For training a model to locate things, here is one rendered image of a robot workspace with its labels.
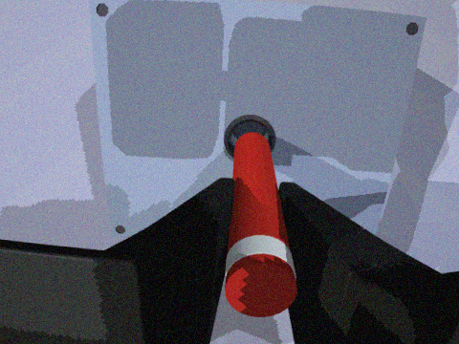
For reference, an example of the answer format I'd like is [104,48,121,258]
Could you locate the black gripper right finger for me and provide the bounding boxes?
[278,181,459,344]

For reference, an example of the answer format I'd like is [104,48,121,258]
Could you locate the dark red peg with white band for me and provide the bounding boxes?
[225,133,297,317]

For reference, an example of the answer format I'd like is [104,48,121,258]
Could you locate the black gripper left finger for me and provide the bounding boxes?
[0,177,234,344]

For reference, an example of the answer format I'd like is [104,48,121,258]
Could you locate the light blue sloped panel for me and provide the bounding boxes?
[89,0,427,238]

